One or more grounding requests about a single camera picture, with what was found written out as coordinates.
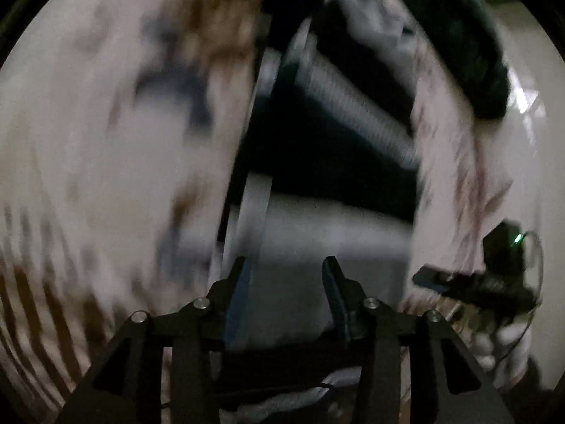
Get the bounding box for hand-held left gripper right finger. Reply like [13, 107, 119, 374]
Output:
[321, 255, 515, 424]

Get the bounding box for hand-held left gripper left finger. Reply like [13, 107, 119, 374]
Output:
[55, 255, 253, 424]

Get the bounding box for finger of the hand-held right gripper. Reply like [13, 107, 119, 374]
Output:
[412, 265, 451, 294]

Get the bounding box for striped knit sweater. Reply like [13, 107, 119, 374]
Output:
[212, 0, 422, 424]

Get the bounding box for person's right hand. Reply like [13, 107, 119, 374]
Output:
[472, 318, 533, 372]

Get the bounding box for white headboard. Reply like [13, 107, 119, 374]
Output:
[481, 4, 557, 239]

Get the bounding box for floral bed sheet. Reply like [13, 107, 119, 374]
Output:
[0, 0, 513, 424]

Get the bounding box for dark green garment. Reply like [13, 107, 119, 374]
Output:
[375, 0, 510, 120]

